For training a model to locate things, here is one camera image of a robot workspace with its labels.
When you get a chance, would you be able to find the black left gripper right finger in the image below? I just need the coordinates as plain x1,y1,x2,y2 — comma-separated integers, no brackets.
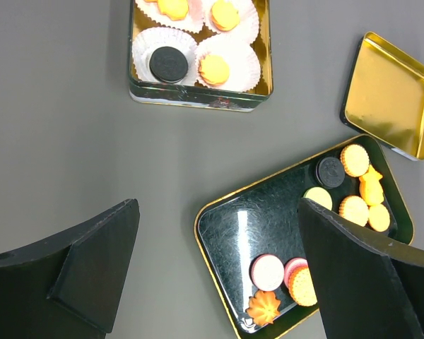
298,198,424,338

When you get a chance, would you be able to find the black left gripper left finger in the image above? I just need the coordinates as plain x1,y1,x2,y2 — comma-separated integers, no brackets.
0,199,140,338

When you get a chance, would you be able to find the gold tin lid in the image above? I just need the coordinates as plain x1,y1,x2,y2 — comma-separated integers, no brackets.
340,32,424,161

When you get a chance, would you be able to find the black sandwich cookie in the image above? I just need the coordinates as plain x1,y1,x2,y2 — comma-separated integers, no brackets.
316,157,346,189
149,46,189,83

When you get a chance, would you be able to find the orange rose cookie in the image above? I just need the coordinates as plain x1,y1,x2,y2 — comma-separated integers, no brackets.
199,54,230,85

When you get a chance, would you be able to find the orange round bumpy cookie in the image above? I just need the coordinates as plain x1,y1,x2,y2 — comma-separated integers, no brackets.
210,0,240,32

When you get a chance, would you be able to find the orange fish cookie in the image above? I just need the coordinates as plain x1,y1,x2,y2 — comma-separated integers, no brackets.
148,0,189,21
359,165,384,206

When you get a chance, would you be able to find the yellow dotted cracker cookie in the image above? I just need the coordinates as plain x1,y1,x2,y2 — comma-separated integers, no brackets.
288,266,317,307

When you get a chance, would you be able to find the plain orange round cookie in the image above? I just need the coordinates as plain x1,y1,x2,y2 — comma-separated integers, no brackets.
368,204,391,232

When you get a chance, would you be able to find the pink sandwich cookie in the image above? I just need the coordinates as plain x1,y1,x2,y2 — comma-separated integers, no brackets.
250,254,284,292
283,257,308,287

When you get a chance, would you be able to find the yellow dotted cracker middle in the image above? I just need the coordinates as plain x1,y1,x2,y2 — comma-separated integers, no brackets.
339,196,369,227

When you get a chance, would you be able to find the yellow dotted cracker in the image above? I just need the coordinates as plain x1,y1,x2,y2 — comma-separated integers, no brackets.
340,144,370,177
339,196,369,227

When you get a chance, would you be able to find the green macaron cookie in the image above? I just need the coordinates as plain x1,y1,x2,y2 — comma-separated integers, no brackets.
303,186,333,210

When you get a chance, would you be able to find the orange star piped cookie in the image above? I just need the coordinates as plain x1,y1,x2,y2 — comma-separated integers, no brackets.
246,290,281,327

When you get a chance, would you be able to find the black gold-rimmed tray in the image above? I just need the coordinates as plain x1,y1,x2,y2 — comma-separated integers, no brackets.
194,134,415,338

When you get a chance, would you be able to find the yellow dotted cracker top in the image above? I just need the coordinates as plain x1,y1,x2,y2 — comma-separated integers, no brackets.
340,144,370,177

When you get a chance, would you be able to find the white paper cup front right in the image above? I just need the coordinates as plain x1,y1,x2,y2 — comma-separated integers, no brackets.
195,35,261,93

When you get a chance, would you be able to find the white paper cup front left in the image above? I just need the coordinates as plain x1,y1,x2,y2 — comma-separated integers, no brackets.
131,28,197,86

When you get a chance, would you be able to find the dark green cookie tin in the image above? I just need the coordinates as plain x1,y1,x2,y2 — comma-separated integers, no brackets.
126,1,273,112

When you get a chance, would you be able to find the white paper cup back right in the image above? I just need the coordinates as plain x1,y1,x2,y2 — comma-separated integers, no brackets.
202,1,259,44

